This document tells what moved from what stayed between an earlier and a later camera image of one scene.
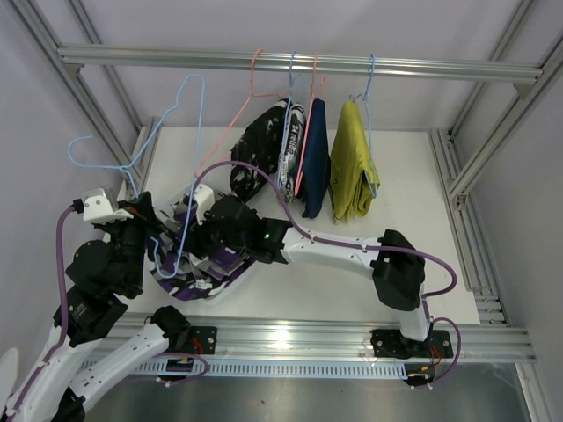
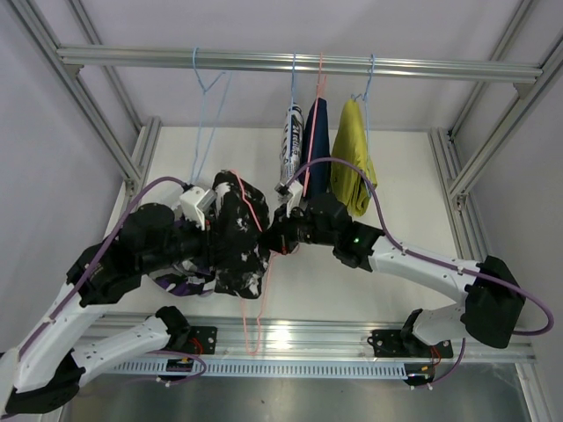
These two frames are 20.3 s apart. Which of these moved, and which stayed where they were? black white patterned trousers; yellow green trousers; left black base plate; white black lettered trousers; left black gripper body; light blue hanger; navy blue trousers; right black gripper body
Moved: left black gripper body; black white patterned trousers; light blue hanger; right black gripper body
Stayed: left black base plate; yellow green trousers; navy blue trousers; white black lettered trousers
